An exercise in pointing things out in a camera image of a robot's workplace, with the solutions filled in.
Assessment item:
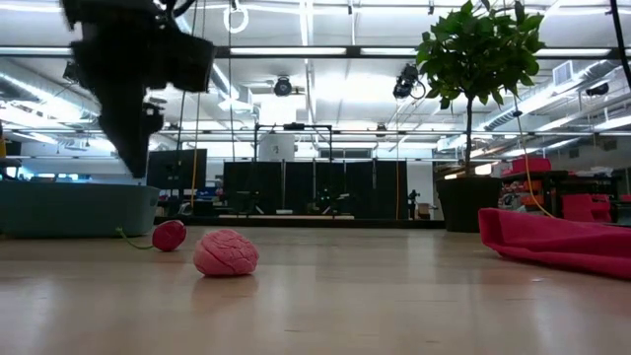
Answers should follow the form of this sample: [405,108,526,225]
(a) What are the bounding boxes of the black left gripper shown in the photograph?
[61,0,172,178]

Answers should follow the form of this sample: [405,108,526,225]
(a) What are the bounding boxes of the teal plastic tupperware container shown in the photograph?
[0,179,162,239]

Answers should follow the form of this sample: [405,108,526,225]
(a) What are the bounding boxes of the red toy cherry with stem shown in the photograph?
[115,219,188,253]

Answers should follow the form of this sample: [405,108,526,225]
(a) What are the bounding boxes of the pink toy raspberry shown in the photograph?
[192,228,260,277]

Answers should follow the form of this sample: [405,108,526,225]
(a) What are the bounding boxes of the black screen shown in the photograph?
[146,148,209,191]

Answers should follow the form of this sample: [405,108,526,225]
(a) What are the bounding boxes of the black overhead beam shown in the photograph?
[0,45,631,60]

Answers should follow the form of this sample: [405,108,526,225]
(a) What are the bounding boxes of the black ceiling lamp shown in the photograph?
[273,76,294,98]
[392,62,426,100]

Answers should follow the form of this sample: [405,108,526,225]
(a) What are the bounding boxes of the black partition panels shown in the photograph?
[223,158,410,221]

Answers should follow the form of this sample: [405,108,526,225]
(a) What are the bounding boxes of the green plant in black pot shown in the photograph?
[415,0,546,234]

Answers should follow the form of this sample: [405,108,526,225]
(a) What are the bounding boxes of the red storage bins shelf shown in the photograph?
[500,156,631,224]

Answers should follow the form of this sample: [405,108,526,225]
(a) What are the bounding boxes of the red folded cloth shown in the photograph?
[477,206,631,281]

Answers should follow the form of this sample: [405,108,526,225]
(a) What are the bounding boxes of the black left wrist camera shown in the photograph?
[147,27,217,94]

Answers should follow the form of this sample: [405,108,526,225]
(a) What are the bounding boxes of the white hanging ring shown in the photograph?
[223,2,250,35]

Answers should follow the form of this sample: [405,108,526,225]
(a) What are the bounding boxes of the black metal table frame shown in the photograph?
[154,215,448,230]

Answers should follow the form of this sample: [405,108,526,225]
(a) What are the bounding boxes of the yellow hanging cable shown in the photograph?
[511,93,556,219]

